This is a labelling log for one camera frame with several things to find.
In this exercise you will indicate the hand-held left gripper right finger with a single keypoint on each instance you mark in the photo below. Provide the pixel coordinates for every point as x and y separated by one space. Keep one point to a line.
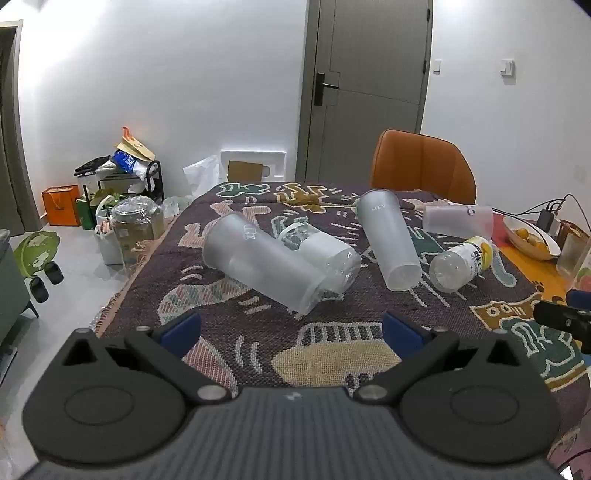
400 329

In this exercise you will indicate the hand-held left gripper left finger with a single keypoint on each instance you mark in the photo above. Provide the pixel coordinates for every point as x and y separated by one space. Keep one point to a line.
181 329

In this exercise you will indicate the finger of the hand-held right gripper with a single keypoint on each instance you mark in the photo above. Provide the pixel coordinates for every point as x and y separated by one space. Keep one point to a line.
561 316

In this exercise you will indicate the large frosted plastic cup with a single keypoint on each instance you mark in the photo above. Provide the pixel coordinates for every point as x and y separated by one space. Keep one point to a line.
258 261

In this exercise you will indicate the tall frosted plastic cup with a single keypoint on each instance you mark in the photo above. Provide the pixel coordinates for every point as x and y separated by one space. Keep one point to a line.
390 230

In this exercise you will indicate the short frosted plastic cup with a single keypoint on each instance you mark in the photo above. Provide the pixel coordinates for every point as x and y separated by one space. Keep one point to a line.
455 220

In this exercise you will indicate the clear drinking glass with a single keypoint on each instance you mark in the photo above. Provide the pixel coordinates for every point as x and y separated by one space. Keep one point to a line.
572 258

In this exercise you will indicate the printed blanket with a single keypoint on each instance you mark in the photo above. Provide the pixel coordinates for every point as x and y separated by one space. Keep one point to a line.
258 332

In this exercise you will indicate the pile of small oranges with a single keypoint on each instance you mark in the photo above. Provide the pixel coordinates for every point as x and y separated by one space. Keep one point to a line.
531 236

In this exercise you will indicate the white bowl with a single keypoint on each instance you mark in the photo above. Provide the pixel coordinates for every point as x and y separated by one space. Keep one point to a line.
517 242

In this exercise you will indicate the plastic bottle with yellow label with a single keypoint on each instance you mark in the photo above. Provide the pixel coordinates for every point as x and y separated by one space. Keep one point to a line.
461 263

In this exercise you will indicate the black power adapter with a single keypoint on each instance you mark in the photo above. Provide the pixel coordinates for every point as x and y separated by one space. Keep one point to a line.
548 220

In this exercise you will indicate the white storage bag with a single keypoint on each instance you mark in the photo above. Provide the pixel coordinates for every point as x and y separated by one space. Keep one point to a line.
108 244

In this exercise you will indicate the plastic-wrapped pot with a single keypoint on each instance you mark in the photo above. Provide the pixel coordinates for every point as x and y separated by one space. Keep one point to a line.
136 221

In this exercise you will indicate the black slipper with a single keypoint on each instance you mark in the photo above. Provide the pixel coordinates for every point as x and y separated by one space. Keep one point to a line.
39 290
54 273

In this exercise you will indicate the green box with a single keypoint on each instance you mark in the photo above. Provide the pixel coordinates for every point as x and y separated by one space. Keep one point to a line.
87 212

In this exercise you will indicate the black metal rack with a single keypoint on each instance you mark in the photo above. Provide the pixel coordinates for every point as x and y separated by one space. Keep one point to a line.
154 180

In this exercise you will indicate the white plastic bag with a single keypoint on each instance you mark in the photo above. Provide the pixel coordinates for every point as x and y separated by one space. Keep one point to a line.
203 177

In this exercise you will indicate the orange chair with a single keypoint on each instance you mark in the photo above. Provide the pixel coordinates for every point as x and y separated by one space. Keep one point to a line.
425 164

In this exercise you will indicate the cardboard piece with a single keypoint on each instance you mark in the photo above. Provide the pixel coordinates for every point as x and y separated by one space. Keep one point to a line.
244 170

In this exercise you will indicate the orange paper bag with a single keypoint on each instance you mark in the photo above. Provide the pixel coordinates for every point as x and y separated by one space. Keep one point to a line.
61 205

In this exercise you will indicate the grey sofa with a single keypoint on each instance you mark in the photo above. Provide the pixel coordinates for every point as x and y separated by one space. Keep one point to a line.
11 286

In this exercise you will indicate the white foam packaging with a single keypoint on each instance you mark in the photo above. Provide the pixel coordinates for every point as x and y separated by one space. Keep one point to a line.
277 159

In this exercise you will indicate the black door lock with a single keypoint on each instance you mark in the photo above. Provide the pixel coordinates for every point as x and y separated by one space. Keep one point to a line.
323 87

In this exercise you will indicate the grey door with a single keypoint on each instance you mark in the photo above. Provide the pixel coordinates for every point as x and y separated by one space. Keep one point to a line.
369 69

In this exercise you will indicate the white wall switch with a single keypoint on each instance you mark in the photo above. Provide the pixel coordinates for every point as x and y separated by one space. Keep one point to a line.
437 66
507 67

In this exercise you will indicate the dark door frame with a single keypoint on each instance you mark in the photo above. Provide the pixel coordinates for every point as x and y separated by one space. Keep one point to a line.
11 138

